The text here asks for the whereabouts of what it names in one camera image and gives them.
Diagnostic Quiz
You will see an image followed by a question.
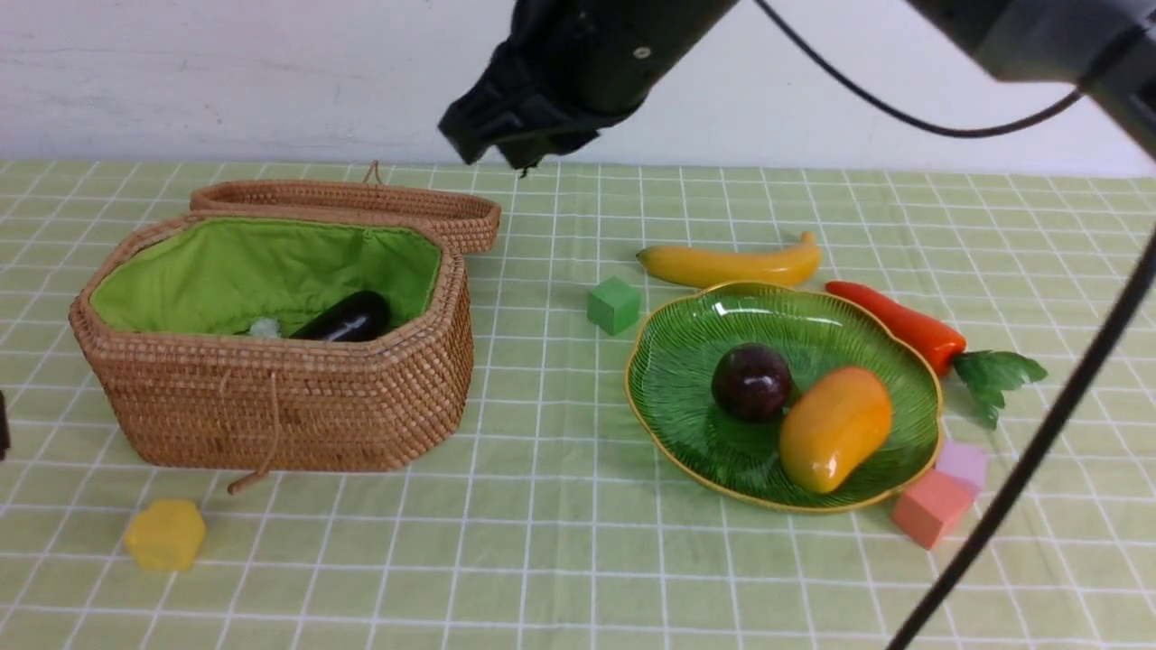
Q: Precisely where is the yellow toy banana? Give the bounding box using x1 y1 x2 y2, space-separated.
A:
636 232 823 289

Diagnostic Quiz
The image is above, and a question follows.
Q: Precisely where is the woven wicker basket lid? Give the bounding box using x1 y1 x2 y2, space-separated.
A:
190 167 502 254

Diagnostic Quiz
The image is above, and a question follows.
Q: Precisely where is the dark purple toy plum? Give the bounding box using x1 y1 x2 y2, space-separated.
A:
711 344 796 423

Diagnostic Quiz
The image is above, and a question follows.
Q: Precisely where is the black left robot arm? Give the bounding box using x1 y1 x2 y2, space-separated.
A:
0 392 12 461

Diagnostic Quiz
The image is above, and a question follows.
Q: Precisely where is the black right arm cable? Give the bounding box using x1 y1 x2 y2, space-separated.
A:
754 0 1156 650

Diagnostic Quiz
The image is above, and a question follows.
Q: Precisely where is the purple toy eggplant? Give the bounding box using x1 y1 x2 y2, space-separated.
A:
288 291 392 342

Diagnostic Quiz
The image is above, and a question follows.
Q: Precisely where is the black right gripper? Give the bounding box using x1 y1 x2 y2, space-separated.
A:
438 1 733 170

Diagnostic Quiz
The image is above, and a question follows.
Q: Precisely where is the woven wicker basket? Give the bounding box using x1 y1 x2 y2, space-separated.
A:
69 210 474 477

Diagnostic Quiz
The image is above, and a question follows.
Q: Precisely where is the green glass leaf plate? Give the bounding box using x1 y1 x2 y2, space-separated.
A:
624 283 946 514

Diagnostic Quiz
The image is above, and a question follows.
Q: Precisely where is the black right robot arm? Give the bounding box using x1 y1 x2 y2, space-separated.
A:
438 1 1155 172

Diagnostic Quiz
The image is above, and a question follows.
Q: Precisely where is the yellow foam block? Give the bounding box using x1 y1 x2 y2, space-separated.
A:
123 498 207 573

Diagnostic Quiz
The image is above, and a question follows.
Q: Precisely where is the orange toy carrot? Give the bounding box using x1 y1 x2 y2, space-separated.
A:
825 281 1048 431

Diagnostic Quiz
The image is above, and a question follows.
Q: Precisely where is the green checkered tablecloth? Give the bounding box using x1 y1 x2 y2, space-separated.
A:
1 160 1153 649

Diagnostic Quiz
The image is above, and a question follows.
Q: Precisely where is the pink foam cube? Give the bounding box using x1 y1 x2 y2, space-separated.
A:
891 470 975 551

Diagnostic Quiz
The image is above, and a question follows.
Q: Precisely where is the lilac foam cube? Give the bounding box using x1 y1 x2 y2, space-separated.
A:
936 440 988 498

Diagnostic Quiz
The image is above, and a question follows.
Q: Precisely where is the green foam cube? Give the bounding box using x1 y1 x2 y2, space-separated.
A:
586 276 640 337

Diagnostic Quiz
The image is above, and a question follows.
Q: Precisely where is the orange yellow toy mango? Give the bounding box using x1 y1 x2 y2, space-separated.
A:
778 367 892 494

